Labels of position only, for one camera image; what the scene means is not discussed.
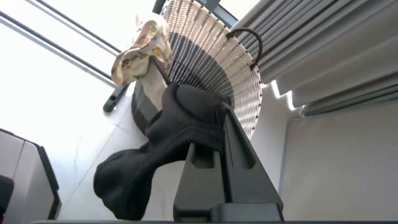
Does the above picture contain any cream printed garment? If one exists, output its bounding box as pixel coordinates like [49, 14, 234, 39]
[110, 19, 174, 86]

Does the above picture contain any black garment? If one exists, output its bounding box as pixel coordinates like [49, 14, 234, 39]
[93, 82, 233, 221]

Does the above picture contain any window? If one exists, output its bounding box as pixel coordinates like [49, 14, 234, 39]
[195, 0, 262, 29]

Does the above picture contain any white laundry basket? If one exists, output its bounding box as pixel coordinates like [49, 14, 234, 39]
[131, 0, 264, 140]

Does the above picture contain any beige curtain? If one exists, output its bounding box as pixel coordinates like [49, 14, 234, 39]
[231, 0, 398, 118]

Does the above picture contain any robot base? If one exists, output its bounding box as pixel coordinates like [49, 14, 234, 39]
[0, 128, 62, 224]

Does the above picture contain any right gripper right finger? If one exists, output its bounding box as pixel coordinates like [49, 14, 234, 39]
[211, 106, 284, 222]

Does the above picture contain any black clothes rack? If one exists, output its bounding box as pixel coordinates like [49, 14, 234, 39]
[0, 0, 130, 113]

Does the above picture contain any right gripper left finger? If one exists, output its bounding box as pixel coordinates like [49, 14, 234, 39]
[173, 142, 226, 222]

